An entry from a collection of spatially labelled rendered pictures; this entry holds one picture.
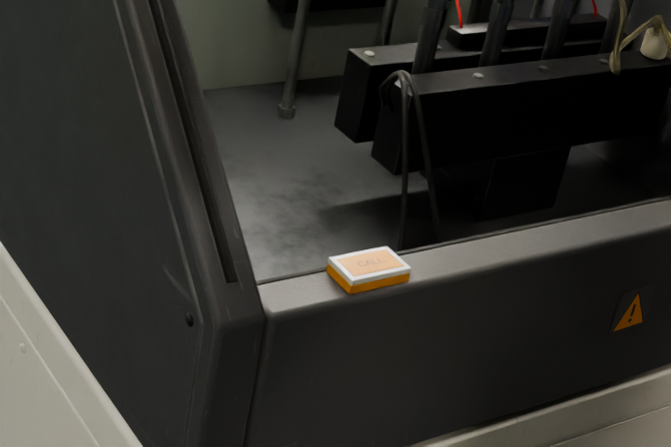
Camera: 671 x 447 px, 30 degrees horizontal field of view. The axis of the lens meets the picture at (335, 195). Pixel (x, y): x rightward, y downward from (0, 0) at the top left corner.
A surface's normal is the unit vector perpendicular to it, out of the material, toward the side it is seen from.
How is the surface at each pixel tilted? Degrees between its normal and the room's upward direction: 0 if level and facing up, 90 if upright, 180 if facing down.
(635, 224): 0
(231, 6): 90
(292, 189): 0
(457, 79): 0
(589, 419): 90
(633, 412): 90
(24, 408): 90
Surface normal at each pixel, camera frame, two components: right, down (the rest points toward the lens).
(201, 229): 0.49, -0.30
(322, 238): 0.17, -0.86
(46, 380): -0.83, 0.14
